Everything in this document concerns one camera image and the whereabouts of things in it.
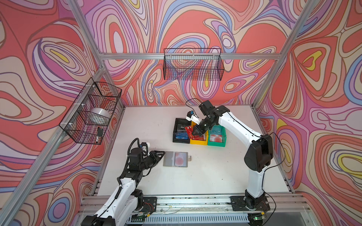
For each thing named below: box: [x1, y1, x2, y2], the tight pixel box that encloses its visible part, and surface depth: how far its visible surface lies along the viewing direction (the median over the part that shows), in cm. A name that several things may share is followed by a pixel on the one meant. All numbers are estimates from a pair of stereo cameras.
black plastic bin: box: [172, 117, 192, 144], surface depth 98 cm
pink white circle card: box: [174, 151, 187, 168], surface depth 90 cm
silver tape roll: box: [90, 107, 111, 125], surface depth 74 cm
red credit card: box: [184, 125, 199, 140], surface depth 85 cm
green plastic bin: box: [207, 124, 227, 148], surface depth 99 cm
